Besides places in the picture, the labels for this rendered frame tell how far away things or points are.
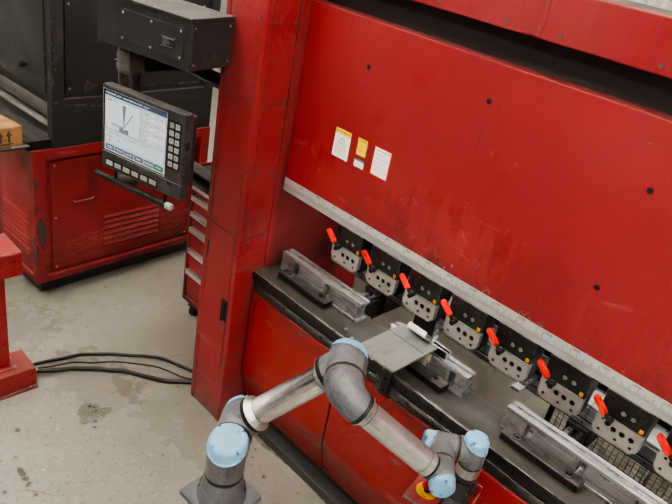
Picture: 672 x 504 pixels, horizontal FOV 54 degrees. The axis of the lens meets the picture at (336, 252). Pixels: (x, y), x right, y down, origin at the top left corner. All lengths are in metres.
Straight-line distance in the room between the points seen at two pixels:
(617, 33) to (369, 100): 0.93
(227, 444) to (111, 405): 1.66
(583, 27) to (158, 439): 2.56
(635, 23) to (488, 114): 0.51
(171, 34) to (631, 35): 1.57
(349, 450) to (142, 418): 1.12
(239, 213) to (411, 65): 0.99
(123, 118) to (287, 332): 1.14
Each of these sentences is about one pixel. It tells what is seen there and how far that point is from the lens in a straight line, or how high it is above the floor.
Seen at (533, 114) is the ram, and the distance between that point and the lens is 2.13.
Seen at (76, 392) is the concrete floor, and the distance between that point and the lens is 3.68.
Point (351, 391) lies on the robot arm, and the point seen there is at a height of 1.28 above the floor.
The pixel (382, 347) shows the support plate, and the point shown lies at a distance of 2.48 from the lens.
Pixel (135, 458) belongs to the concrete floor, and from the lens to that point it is 3.34.
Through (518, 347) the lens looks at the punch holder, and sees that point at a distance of 2.33.
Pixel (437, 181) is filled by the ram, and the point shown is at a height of 1.62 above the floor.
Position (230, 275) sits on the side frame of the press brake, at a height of 0.86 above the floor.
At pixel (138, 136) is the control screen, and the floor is 1.44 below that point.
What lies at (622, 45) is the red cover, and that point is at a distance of 1.99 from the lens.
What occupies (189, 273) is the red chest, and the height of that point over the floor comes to 0.34.
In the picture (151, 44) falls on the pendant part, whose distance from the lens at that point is 2.72.
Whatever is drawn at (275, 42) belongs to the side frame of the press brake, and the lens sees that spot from 2.65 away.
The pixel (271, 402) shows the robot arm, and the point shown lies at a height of 1.08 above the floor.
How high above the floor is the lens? 2.42
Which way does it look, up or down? 28 degrees down
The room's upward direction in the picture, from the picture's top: 11 degrees clockwise
